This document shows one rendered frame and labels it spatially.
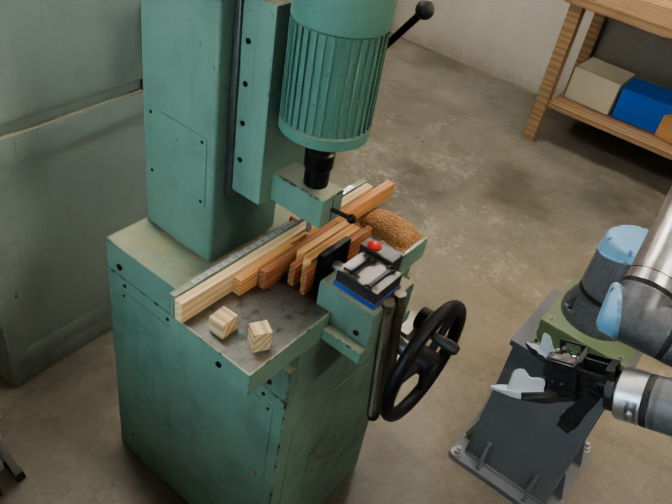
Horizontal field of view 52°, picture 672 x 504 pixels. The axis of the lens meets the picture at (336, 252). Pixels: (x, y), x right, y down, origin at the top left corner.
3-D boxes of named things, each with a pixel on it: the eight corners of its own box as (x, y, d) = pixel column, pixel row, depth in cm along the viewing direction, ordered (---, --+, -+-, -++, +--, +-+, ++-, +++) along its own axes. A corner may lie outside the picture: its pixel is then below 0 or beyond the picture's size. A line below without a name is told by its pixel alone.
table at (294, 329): (285, 429, 119) (288, 408, 115) (167, 336, 132) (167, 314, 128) (457, 275, 160) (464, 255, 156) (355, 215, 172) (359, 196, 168)
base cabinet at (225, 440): (258, 572, 183) (285, 406, 139) (119, 443, 207) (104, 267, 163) (357, 466, 213) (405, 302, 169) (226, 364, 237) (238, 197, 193)
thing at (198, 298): (181, 323, 127) (181, 304, 124) (174, 318, 128) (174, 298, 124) (369, 203, 167) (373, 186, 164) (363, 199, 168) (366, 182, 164)
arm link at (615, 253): (589, 262, 188) (615, 211, 177) (651, 290, 182) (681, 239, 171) (574, 290, 177) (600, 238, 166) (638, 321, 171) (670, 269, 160)
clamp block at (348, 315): (365, 350, 133) (373, 317, 127) (312, 314, 138) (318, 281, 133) (406, 313, 142) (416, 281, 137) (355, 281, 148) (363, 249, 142)
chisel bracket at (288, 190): (317, 235, 140) (323, 202, 134) (267, 204, 145) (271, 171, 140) (339, 221, 145) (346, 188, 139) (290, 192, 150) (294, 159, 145)
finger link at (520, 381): (489, 364, 121) (542, 360, 120) (490, 391, 124) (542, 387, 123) (492, 375, 118) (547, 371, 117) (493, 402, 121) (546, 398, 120)
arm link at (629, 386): (652, 405, 118) (634, 439, 111) (623, 396, 121) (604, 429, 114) (656, 363, 114) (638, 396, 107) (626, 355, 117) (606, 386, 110)
